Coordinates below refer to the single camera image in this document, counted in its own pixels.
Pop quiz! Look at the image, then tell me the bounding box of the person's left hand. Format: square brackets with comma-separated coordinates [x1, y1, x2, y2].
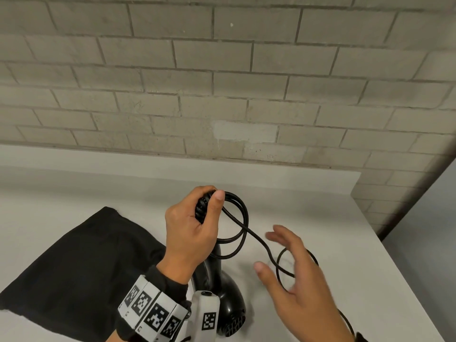
[156, 185, 226, 285]

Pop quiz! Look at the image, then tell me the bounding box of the person's right hand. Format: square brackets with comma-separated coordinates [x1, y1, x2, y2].
[253, 225, 355, 342]

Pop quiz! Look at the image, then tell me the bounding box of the black power cord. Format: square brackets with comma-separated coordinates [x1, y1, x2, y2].
[195, 190, 357, 341]

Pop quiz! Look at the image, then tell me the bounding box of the black hair dryer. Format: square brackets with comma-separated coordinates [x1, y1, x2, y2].
[190, 242, 247, 336]

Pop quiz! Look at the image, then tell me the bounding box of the black cloth drawstring bag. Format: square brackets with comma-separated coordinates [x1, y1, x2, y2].
[0, 206, 167, 342]

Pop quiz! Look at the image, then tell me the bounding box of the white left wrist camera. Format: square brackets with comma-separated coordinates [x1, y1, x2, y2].
[181, 290, 221, 342]

